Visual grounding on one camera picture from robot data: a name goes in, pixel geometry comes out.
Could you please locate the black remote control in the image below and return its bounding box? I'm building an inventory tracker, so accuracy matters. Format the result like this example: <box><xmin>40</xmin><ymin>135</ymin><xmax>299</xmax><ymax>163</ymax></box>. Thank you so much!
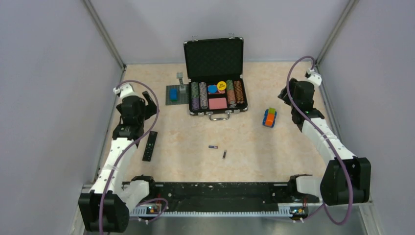
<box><xmin>142</xmin><ymin>131</ymin><xmax>158</xmax><ymax>162</ymax></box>

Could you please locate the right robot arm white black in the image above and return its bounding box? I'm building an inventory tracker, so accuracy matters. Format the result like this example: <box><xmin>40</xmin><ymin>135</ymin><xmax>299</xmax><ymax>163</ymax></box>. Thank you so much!
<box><xmin>278</xmin><ymin>78</ymin><xmax>371</xmax><ymax>206</ymax></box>

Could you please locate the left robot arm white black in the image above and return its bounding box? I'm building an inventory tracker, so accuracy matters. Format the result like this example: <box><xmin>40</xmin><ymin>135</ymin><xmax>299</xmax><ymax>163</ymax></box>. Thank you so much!
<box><xmin>78</xmin><ymin>89</ymin><xmax>158</xmax><ymax>234</ymax></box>

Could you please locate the blue lego brick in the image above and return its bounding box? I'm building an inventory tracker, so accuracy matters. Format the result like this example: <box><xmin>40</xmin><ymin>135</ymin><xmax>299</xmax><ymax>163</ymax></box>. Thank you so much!
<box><xmin>169</xmin><ymin>89</ymin><xmax>179</xmax><ymax>101</ymax></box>

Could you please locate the grey lego baseplate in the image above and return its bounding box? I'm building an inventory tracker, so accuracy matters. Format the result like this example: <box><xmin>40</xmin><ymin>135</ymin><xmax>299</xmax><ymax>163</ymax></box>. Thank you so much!
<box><xmin>165</xmin><ymin>84</ymin><xmax>189</xmax><ymax>106</ymax></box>

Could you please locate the grey lego tower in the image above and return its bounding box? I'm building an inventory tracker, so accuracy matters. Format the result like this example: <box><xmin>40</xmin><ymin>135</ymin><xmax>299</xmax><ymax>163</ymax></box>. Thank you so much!
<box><xmin>176</xmin><ymin>72</ymin><xmax>187</xmax><ymax>94</ymax></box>

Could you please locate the colourful toy block car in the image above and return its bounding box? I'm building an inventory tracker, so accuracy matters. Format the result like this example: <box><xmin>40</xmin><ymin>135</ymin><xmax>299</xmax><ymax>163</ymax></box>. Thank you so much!
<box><xmin>262</xmin><ymin>108</ymin><xmax>277</xmax><ymax>128</ymax></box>

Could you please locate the green purple chip stack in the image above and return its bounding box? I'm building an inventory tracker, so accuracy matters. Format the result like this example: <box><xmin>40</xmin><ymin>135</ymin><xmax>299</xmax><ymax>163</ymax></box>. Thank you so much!
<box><xmin>191</xmin><ymin>82</ymin><xmax>200</xmax><ymax>110</ymax></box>

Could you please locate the orange brown chip stack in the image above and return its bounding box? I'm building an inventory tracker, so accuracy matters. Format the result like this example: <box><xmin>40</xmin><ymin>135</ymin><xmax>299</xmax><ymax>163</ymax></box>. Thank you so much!
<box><xmin>234</xmin><ymin>80</ymin><xmax>244</xmax><ymax>104</ymax></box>

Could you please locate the blue round chip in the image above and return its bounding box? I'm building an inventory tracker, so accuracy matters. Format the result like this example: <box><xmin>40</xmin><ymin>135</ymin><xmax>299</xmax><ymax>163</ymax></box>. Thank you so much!
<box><xmin>207</xmin><ymin>85</ymin><xmax>218</xmax><ymax>94</ymax></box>

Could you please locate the pink card deck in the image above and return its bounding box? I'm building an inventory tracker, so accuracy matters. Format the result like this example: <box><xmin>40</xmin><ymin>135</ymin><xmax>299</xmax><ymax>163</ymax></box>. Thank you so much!
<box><xmin>208</xmin><ymin>97</ymin><xmax>228</xmax><ymax>110</ymax></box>

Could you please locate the green orange chip stack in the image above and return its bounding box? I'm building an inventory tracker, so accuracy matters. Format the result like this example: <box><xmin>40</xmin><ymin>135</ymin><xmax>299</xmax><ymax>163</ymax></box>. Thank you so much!
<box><xmin>226</xmin><ymin>79</ymin><xmax>236</xmax><ymax>107</ymax></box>

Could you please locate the black poker chip case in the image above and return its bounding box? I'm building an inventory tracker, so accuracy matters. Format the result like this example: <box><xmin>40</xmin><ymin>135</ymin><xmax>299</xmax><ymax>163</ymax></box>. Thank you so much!
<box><xmin>183</xmin><ymin>37</ymin><xmax>248</xmax><ymax>116</ymax></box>

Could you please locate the yellow round chip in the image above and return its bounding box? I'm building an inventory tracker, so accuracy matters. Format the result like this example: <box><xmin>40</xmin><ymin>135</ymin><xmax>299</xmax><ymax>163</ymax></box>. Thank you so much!
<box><xmin>216</xmin><ymin>81</ymin><xmax>227</xmax><ymax>91</ymax></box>

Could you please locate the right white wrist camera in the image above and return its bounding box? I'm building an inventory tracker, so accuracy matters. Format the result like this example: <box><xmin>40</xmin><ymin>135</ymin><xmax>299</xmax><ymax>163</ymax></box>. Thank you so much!
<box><xmin>305</xmin><ymin>69</ymin><xmax>322</xmax><ymax>87</ymax></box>

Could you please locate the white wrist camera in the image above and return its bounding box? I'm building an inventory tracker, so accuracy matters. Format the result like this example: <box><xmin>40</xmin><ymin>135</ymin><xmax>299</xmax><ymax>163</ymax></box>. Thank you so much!
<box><xmin>113</xmin><ymin>83</ymin><xmax>138</xmax><ymax>99</ymax></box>
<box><xmin>305</xmin><ymin>69</ymin><xmax>322</xmax><ymax>87</ymax></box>

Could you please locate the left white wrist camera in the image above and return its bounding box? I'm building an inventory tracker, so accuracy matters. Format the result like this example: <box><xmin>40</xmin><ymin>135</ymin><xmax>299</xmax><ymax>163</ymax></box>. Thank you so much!
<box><xmin>113</xmin><ymin>83</ymin><xmax>138</xmax><ymax>99</ymax></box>

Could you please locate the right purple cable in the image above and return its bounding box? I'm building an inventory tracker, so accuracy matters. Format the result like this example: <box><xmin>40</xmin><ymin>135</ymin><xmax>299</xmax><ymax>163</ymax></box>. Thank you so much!
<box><xmin>286</xmin><ymin>56</ymin><xmax>354</xmax><ymax>226</ymax></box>

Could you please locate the purple cable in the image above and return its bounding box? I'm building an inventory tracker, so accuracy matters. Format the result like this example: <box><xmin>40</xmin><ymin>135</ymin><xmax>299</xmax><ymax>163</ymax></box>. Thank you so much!
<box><xmin>286</xmin><ymin>56</ymin><xmax>354</xmax><ymax>226</ymax></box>
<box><xmin>98</xmin><ymin>80</ymin><xmax>169</xmax><ymax>235</ymax></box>

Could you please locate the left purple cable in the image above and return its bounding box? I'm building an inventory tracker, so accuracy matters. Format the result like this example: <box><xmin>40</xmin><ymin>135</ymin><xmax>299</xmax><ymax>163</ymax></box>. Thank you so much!
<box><xmin>98</xmin><ymin>80</ymin><xmax>169</xmax><ymax>235</ymax></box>

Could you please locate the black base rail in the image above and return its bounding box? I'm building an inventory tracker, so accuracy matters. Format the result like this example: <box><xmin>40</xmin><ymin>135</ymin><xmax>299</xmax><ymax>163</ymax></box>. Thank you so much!
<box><xmin>130</xmin><ymin>182</ymin><xmax>321</xmax><ymax>219</ymax></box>

